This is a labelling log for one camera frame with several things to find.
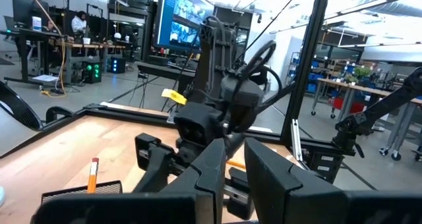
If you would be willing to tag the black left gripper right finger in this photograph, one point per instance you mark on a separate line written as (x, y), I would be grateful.
(280, 197)

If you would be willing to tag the black mesh desk organizer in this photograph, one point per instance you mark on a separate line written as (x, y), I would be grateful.
(105, 187)

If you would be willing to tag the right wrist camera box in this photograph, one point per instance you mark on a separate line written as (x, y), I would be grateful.
(198, 125)

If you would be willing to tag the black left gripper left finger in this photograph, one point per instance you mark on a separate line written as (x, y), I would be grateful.
(204, 191)

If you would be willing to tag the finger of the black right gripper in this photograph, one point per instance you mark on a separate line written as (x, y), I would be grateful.
(158, 171)

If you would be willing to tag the wooden workbench with plant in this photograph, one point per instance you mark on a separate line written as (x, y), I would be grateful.
(362, 89)

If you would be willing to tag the computer with blue lights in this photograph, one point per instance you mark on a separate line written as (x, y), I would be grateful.
(118, 65)

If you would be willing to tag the yellow tag on arm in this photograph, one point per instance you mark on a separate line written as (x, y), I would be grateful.
(174, 96)

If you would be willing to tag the black box with white labels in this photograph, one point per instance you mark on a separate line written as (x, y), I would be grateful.
(324, 164)

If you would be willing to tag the large blue monitor screen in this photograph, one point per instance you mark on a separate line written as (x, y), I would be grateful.
(184, 19)

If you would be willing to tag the black framed work desk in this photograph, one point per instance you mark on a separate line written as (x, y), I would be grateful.
(82, 46)

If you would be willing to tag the computer with green lights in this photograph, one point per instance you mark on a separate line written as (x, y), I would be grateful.
(91, 72)

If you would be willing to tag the silver aluminium bracket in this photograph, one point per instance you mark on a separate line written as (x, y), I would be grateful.
(296, 138)

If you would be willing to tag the person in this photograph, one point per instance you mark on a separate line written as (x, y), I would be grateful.
(79, 23)

